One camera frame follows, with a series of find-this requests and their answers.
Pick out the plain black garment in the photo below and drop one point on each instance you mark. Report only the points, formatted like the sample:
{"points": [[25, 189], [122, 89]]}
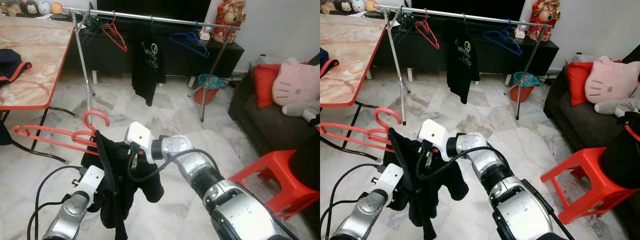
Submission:
{"points": [[425, 185], [120, 185]]}

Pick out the red plastic hanger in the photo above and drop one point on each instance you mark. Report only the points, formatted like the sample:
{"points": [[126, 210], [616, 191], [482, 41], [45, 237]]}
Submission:
{"points": [[427, 32], [360, 131], [114, 35], [55, 135]]}

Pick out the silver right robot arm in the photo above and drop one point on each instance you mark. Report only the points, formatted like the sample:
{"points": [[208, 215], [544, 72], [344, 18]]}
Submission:
{"points": [[515, 187], [220, 190]]}

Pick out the blue plastic hanger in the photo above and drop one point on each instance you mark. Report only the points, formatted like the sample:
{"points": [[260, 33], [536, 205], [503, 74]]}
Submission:
{"points": [[187, 42], [502, 40]]}

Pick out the black t-shirt green logo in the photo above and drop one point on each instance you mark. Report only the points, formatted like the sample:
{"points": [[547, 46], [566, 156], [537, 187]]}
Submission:
{"points": [[461, 62], [147, 65]]}

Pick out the red plastic bucket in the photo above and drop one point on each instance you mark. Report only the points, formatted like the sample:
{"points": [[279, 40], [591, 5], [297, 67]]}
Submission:
{"points": [[520, 93], [205, 95]]}

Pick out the black TV cabinet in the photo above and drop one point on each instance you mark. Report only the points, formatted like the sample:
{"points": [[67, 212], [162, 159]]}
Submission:
{"points": [[175, 55], [500, 52]]}

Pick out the teal plastic bucket liner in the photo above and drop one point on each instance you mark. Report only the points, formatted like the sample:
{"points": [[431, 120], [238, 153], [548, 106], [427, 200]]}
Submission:
{"points": [[212, 80], [527, 78]]}

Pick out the black laundry bucket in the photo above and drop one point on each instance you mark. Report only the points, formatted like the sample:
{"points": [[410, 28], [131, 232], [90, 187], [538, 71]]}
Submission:
{"points": [[307, 165], [622, 160]]}

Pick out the marble-top folding table red edge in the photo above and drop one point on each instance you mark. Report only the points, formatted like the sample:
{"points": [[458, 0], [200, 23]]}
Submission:
{"points": [[35, 55], [350, 52]]}

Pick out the grey white plush animal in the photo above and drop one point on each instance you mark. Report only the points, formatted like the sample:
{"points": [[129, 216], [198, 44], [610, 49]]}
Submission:
{"points": [[302, 110], [617, 106]]}

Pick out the dark grey fabric sofa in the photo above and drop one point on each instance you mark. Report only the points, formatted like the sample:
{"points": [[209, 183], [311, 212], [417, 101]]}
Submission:
{"points": [[580, 117], [265, 120]]}

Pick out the silver metal clothes rack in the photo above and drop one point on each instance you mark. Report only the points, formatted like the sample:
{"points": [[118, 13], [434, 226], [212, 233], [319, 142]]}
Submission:
{"points": [[465, 16], [150, 19]]}

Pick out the white pink tissue box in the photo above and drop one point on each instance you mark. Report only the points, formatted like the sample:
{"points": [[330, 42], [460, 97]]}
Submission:
{"points": [[520, 32], [204, 34]]}

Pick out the red plastic stool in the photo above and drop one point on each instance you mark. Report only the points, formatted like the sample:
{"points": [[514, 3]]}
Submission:
{"points": [[585, 172], [275, 175]]}

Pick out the pink cat face cushion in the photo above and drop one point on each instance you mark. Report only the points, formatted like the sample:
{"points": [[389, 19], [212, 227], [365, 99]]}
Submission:
{"points": [[612, 80], [297, 82]]}

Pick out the red cushion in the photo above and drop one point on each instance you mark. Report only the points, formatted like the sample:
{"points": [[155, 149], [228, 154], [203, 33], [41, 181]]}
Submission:
{"points": [[579, 82], [265, 85]]}

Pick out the black flat television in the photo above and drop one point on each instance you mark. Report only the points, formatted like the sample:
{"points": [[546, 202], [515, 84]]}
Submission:
{"points": [[467, 6], [155, 7]]}

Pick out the orange round plush toy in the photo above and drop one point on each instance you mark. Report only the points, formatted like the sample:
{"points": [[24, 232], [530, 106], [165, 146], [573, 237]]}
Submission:
{"points": [[370, 5], [56, 7]]}

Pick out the light grey pillow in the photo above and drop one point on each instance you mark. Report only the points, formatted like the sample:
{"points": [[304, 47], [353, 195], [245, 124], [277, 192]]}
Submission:
{"points": [[580, 57], [265, 60]]}

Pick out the white round plush toy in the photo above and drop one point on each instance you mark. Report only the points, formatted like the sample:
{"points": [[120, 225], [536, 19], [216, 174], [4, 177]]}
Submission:
{"points": [[44, 7], [358, 5]]}

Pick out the red laughing buddha figurine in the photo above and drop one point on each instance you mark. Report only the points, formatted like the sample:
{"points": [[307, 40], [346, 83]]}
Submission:
{"points": [[230, 20], [545, 19]]}

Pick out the black plush toy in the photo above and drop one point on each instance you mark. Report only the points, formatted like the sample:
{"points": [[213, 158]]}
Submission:
{"points": [[31, 7], [345, 6]]}

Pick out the red-topped brown toy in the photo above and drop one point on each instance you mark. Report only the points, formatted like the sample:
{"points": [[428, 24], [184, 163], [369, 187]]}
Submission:
{"points": [[327, 6], [12, 7]]}

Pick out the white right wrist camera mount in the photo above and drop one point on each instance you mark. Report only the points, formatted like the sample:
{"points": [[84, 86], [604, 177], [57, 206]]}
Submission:
{"points": [[433, 135], [139, 137]]}

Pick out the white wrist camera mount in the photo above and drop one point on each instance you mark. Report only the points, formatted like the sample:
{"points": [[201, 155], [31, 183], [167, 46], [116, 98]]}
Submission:
{"points": [[433, 135], [139, 137], [89, 181], [386, 179]]}

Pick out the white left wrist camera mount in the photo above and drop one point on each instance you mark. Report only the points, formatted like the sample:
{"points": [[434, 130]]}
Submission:
{"points": [[386, 179], [89, 181]]}

